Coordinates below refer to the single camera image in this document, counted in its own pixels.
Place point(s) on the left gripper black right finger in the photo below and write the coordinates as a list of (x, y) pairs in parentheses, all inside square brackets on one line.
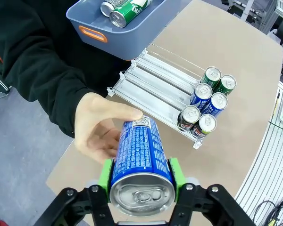
[(179, 179)]

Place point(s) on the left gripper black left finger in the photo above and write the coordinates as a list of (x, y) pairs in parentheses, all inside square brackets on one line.
[(105, 181)]

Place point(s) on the blue Pocari Sweat can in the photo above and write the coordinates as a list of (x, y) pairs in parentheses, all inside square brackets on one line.
[(202, 90), (218, 101), (139, 150)]

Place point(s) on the green soda can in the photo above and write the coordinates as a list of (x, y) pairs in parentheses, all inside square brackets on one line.
[(129, 11), (212, 74), (227, 82)]

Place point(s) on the black Pepsi can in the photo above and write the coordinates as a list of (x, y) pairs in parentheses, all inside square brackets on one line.
[(191, 113), (107, 7), (206, 122)]

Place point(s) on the person's right forearm black sleeve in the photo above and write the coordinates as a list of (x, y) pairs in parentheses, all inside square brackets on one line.
[(56, 89)]

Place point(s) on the clear plastic can dispenser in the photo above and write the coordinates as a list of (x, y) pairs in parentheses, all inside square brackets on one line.
[(155, 82)]

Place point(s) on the person's right hand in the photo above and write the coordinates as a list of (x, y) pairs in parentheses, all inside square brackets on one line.
[(94, 127)]

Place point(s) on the aluminium slotted mounting platform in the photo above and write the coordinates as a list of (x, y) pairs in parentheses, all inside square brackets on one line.
[(261, 176)]

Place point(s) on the black yellow handheld controller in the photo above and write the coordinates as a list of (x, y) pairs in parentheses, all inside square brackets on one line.
[(272, 221)]

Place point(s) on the person in black jacket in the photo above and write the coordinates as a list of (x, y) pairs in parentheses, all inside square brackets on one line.
[(26, 23)]

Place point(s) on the white table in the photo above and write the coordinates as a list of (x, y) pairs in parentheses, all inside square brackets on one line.
[(246, 9)]

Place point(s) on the aluminium frame rack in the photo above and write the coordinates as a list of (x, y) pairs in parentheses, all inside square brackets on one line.
[(271, 16)]

